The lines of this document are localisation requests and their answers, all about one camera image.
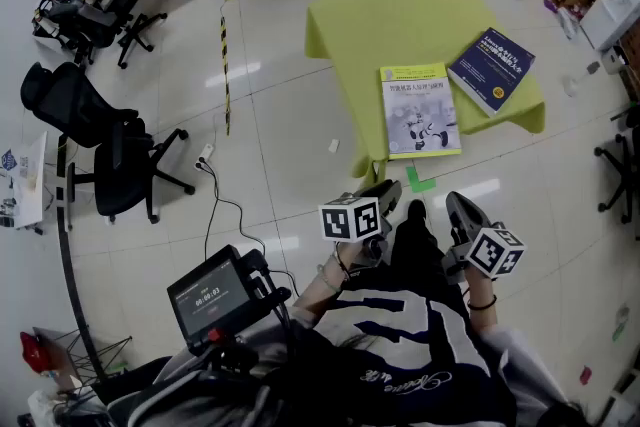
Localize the white water dispenser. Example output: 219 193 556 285
578 0 640 52

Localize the person's navy white jersey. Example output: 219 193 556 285
105 274 599 427

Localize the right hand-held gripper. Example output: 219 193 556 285
441 191 527 285

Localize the black wire stand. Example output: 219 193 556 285
31 326 134 389

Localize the black mesh office chair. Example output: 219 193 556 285
19 61 197 224

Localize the dark blue book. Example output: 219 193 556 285
446 26 537 118

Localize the black wrist hair tie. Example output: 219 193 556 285
466 294 499 312

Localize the beaded wrist bracelet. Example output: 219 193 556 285
319 259 346 295

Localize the yellow-green tablecloth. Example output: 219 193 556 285
304 0 547 181

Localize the green floor tape marker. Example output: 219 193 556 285
405 166 438 193

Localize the yellow-black striped floor tape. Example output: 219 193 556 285
219 0 361 137

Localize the black power cable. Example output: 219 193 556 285
197 162 296 276

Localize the white power strip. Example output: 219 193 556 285
194 143 215 171

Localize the black recorder monitor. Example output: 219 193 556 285
166 244 292 356

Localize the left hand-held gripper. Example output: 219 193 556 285
318 179 404 266

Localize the white yellow-trimmed book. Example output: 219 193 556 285
379 61 463 161

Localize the person's left forearm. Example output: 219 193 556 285
292 242 362 317

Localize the person's black trouser leg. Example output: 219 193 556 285
388 198 442 279

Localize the red cap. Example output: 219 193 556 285
19 331 44 375

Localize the person's right forearm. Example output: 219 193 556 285
467 270 502 332

